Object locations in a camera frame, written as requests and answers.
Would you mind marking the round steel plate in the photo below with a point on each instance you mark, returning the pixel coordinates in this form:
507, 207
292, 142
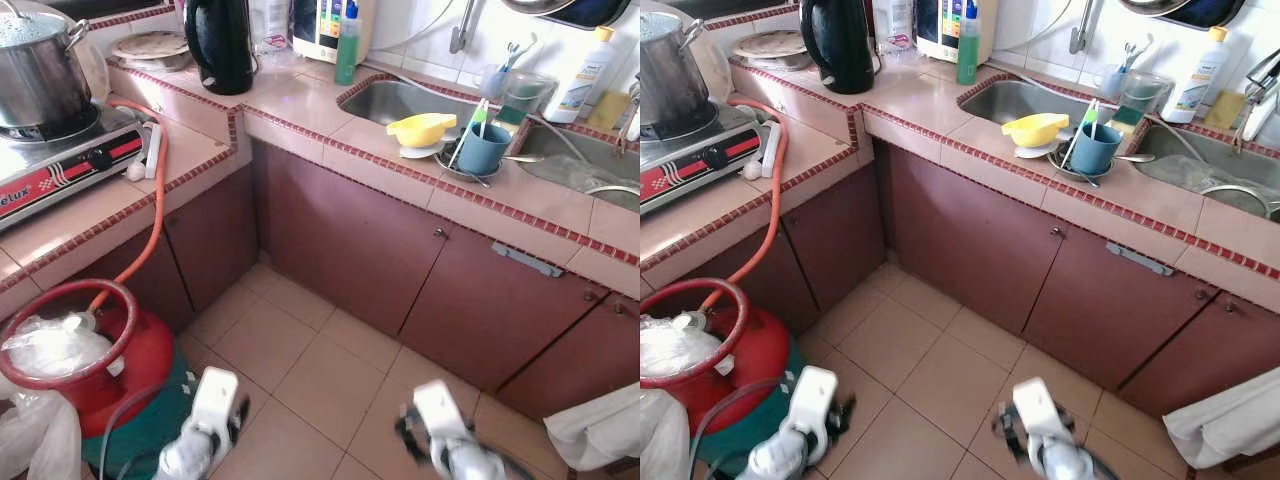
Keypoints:
1062, 170
448, 172

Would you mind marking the steel spoon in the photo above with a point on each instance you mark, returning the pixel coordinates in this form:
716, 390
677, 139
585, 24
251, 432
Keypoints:
1140, 157
525, 158

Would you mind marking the yellow plastic bowl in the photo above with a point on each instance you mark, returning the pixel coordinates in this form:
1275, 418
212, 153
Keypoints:
1035, 130
420, 130

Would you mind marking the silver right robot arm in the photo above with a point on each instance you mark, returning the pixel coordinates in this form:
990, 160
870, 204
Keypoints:
475, 462
1070, 462

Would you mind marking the red gas cylinder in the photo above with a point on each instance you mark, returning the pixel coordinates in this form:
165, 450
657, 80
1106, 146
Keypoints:
140, 360
765, 345

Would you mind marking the white plastic bag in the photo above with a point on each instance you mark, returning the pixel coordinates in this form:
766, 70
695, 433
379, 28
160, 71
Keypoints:
35, 440
670, 345
55, 345
660, 440

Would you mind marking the white cloth towel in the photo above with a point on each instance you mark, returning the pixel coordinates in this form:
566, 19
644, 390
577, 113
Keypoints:
600, 430
1230, 420

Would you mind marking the white power strip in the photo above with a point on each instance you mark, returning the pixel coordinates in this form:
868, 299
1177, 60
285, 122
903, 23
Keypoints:
152, 150
770, 150

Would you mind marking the small white plate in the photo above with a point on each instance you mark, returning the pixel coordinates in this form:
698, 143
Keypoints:
1035, 152
420, 152

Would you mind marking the steel gas stove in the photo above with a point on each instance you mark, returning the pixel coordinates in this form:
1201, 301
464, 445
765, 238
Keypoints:
700, 165
60, 170

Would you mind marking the steel sink basin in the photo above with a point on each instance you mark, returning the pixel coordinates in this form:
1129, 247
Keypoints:
400, 100
570, 165
1020, 100
1190, 170

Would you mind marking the round steel strainer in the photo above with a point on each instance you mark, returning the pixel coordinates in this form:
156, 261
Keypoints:
620, 200
1245, 205

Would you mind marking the green white plastic utensil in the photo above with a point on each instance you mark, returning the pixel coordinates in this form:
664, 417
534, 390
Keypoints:
478, 115
1090, 115

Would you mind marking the green yellow scouring sponge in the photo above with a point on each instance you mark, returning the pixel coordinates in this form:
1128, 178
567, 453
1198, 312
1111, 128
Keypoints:
1128, 115
512, 115

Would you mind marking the toothbrush holder cup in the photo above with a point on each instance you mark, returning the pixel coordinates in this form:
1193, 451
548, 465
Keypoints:
1112, 80
493, 82

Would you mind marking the clear plastic container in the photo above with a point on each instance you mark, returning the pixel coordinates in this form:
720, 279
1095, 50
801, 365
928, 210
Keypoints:
1147, 92
530, 92

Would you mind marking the steel sink faucet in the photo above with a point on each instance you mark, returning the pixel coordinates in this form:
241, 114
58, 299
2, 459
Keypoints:
630, 120
1262, 85

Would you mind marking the black electric kettle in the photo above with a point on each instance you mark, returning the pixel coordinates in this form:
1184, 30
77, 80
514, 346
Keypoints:
838, 45
218, 45

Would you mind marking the green dish soap bottle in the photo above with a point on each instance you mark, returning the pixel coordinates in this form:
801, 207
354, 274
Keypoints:
346, 60
967, 60

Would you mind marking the round woven trivet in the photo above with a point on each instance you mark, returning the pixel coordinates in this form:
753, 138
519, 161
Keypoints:
770, 48
150, 48

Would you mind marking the steel cooking pot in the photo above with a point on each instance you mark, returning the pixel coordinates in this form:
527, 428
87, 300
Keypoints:
40, 80
665, 80

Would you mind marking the white bottle yellow cap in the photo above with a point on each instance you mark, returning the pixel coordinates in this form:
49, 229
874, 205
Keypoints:
580, 80
1197, 80

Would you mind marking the white water filter appliance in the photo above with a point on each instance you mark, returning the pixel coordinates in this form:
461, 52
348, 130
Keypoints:
318, 35
940, 35

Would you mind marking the hanging steel wok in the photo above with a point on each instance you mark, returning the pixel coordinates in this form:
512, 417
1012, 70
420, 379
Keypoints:
580, 12
1200, 12

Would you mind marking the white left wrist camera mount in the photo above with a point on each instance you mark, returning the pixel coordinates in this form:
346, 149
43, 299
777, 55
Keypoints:
213, 400
812, 400

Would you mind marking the steel wall tap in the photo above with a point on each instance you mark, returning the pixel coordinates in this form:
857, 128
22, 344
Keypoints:
1078, 40
460, 40

